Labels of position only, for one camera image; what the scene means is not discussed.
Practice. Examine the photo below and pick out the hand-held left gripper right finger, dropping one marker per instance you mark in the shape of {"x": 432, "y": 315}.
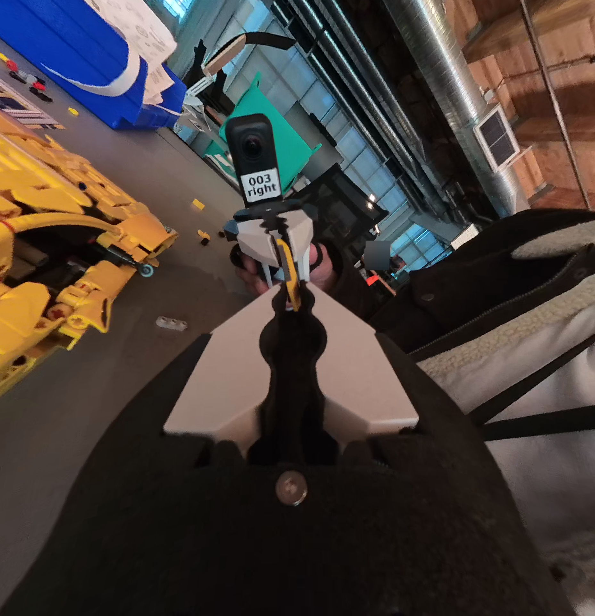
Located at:
{"x": 364, "y": 385}

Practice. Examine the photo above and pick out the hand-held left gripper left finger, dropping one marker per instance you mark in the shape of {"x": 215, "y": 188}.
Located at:
{"x": 215, "y": 385}

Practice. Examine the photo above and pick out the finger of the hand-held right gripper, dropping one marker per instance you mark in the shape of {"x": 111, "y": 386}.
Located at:
{"x": 301, "y": 240}
{"x": 256, "y": 243}

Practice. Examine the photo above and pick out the yellow and black brick assembly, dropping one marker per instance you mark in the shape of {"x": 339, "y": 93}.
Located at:
{"x": 291, "y": 284}

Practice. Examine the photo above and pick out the yellow toy brick car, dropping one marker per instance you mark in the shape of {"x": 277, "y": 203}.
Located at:
{"x": 37, "y": 183}

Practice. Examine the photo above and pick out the person's right forearm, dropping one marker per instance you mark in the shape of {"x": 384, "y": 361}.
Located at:
{"x": 369, "y": 293}

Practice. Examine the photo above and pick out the grey desk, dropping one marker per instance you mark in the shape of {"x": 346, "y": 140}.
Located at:
{"x": 109, "y": 385}

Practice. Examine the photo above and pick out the person's right hand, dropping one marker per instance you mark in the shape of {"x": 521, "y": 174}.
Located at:
{"x": 324, "y": 272}

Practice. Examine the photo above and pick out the green booklet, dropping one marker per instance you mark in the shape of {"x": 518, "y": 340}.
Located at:
{"x": 220, "y": 166}

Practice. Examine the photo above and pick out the green plastic bin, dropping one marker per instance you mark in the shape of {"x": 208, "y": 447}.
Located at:
{"x": 292, "y": 144}

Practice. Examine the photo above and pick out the black mesh chair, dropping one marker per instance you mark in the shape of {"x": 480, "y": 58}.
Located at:
{"x": 340, "y": 207}

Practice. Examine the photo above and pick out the yellow and black small brick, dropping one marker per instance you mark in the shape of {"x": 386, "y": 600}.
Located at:
{"x": 204, "y": 237}

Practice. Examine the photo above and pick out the grey short beam brick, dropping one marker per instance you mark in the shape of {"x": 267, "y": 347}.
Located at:
{"x": 172, "y": 324}

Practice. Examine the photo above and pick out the curved wood and black lamp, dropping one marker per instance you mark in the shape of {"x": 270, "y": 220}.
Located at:
{"x": 225, "y": 55}

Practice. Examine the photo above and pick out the white paper strip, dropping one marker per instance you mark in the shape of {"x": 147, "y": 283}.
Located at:
{"x": 114, "y": 84}

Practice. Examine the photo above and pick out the white patterned paper bag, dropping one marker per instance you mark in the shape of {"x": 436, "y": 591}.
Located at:
{"x": 143, "y": 29}

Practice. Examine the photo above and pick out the white shirt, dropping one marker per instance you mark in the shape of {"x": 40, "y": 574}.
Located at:
{"x": 542, "y": 481}

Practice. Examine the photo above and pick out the blue plastic bin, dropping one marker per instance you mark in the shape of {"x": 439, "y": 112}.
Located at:
{"x": 61, "y": 48}

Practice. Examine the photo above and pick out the white air vent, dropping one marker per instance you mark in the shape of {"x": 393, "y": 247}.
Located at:
{"x": 497, "y": 139}

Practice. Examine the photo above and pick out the pile of small bricks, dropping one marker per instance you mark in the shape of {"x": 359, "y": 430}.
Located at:
{"x": 32, "y": 86}

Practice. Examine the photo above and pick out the small printed leaflet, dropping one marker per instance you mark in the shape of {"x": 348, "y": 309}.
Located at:
{"x": 13, "y": 103}

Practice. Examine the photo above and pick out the silver air duct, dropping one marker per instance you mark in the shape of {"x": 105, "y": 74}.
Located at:
{"x": 437, "y": 62}

